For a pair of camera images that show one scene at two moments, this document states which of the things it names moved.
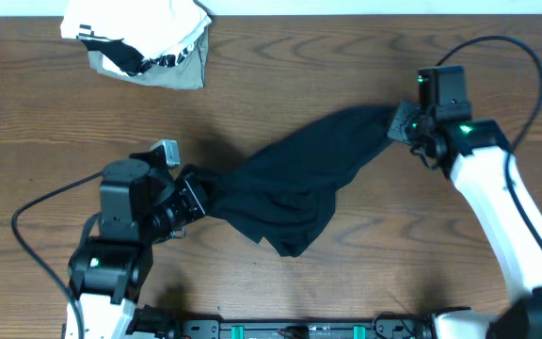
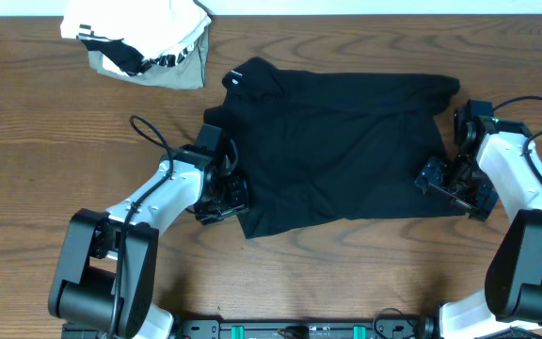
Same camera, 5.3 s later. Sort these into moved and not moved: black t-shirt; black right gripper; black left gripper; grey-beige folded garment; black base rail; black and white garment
Moved: black left gripper; black t-shirt; black right gripper
Not moved: grey-beige folded garment; black base rail; black and white garment
